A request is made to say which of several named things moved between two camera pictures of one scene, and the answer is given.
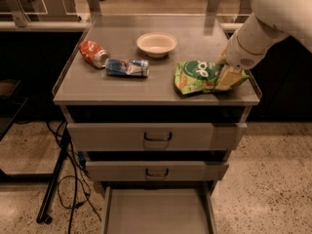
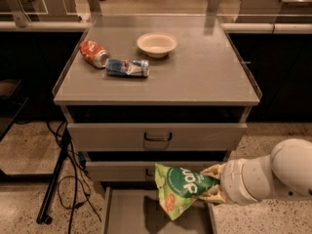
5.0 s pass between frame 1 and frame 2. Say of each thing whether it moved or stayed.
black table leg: stayed
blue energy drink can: stayed
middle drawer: stayed
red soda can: stayed
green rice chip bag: moved
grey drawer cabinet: stayed
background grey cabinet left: stayed
